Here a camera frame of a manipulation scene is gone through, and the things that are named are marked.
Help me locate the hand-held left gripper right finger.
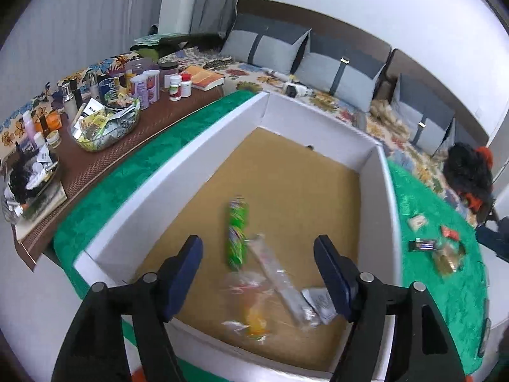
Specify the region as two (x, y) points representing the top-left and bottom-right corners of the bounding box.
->
(313, 235), (466, 382)

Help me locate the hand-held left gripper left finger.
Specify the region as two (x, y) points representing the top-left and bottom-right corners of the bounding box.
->
(52, 235), (204, 382)

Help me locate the silver triangular snack packet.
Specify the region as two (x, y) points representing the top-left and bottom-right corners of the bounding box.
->
(302, 286), (339, 325)

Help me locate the long clear wrapper packet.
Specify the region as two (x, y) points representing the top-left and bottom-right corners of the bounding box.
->
(248, 235), (319, 326)

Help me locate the green candy tube packet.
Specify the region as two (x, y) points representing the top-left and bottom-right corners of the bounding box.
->
(225, 197), (251, 271)

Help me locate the small amber snack packet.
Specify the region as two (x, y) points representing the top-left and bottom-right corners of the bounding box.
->
(220, 272), (276, 343)

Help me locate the white cardboard box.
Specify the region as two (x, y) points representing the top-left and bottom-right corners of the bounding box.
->
(73, 91), (403, 381)

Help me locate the cake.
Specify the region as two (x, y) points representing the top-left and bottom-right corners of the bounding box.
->
(433, 243), (467, 276)

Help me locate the green floral bedspread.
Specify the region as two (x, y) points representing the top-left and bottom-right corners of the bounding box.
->
(53, 89), (491, 382)

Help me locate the dark blue object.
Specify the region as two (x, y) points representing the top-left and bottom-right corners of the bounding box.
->
(475, 216), (509, 264)

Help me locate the glass bowl of packets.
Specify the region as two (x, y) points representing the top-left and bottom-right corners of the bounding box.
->
(72, 99), (142, 153)

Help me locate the black jacket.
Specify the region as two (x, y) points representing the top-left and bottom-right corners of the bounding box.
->
(443, 142), (494, 208)

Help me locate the beige folded blanket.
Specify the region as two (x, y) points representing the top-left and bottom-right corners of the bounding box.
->
(369, 81), (411, 137)

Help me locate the tray of cosmetics clutter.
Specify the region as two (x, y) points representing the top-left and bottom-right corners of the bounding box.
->
(2, 143), (68, 224)

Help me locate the grey two-tone pillow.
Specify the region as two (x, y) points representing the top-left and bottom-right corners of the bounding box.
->
(220, 13), (312, 74)
(392, 74), (457, 157)
(294, 32), (389, 113)
(449, 117), (490, 149)

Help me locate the purple white can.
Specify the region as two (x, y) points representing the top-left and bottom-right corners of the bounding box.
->
(143, 69), (161, 103)
(130, 75), (151, 110)

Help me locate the red orange garment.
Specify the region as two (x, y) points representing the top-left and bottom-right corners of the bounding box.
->
(457, 146), (494, 216)

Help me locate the blue glass mug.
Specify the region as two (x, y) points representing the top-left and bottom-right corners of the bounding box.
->
(98, 77), (120, 108)

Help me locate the yellow book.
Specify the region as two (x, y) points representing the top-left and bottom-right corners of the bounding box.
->
(181, 66), (226, 91)

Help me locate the orange box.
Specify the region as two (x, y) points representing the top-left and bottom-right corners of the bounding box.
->
(36, 111), (65, 132)

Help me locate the dark lidded jar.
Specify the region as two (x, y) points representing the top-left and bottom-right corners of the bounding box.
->
(159, 61), (180, 88)

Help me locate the silver pump bottle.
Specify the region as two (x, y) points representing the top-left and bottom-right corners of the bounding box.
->
(61, 81), (80, 121)

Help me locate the floral bedsheet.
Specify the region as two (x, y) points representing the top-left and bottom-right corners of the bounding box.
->
(0, 46), (478, 227)

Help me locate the white handheld device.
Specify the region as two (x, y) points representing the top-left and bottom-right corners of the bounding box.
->
(260, 67), (293, 82)

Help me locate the pink plastic jar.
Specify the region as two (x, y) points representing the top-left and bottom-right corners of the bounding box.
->
(126, 58), (154, 84)

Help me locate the dark green bag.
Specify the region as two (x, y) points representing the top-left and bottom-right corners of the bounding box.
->
(131, 32), (224, 59)

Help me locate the grey curtain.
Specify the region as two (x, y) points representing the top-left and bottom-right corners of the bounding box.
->
(158, 0), (246, 37)

